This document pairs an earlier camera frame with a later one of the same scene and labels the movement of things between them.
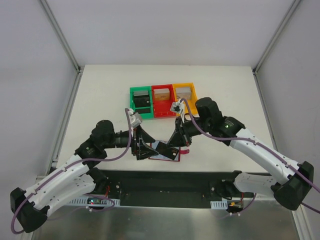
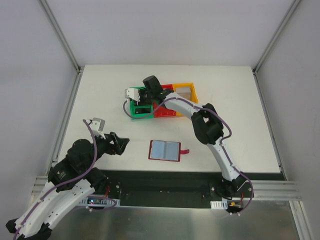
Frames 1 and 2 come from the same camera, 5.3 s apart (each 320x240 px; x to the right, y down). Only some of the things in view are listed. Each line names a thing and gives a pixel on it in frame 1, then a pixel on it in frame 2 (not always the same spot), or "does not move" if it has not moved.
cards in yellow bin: (183, 92) does not move
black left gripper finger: (145, 136) to (122, 142)
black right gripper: (181, 131) to (141, 100)
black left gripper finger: (144, 152) to (117, 148)
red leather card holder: (166, 152) does not move
